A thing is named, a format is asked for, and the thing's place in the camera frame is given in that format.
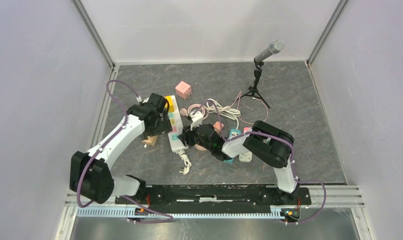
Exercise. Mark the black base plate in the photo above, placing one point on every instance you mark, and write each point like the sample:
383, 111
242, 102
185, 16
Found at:
218, 198

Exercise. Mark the grey microphone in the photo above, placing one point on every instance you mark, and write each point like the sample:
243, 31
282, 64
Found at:
275, 47

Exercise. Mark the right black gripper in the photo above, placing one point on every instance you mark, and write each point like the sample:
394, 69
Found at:
187, 135

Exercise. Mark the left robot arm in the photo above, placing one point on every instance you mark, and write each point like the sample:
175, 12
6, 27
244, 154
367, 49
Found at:
90, 171

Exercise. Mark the white plug adapter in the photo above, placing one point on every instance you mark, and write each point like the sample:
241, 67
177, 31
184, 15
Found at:
245, 157

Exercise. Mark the round pink socket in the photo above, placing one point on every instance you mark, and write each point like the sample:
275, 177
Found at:
199, 147

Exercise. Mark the teal power strip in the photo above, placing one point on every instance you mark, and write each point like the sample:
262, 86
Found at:
233, 133

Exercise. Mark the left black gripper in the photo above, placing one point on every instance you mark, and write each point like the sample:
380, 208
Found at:
164, 126

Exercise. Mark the black tripod stand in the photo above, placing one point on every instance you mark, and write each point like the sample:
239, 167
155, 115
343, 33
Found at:
253, 91

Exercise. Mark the yellow cube plug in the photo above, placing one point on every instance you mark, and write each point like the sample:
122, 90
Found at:
170, 104

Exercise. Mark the white power strip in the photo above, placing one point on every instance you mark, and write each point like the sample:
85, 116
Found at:
176, 122

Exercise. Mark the pink cube plug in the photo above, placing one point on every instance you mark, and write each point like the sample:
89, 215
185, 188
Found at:
183, 90

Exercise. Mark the orange cube plug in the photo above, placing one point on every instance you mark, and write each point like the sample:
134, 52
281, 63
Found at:
150, 141

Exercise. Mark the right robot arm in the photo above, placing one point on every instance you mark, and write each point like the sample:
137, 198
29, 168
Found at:
270, 144

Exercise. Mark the small pink plug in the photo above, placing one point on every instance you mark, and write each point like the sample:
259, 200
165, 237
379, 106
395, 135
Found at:
218, 126

